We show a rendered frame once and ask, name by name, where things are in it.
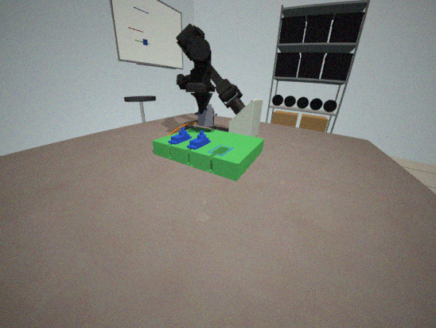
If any green flat panel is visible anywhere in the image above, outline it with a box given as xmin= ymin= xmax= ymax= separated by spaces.
xmin=152 ymin=127 xmax=264 ymax=182

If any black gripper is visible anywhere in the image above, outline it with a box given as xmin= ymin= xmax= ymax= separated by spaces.
xmin=185 ymin=65 xmax=215 ymax=114

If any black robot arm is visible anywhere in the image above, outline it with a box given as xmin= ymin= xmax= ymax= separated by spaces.
xmin=176 ymin=23 xmax=245 ymax=115

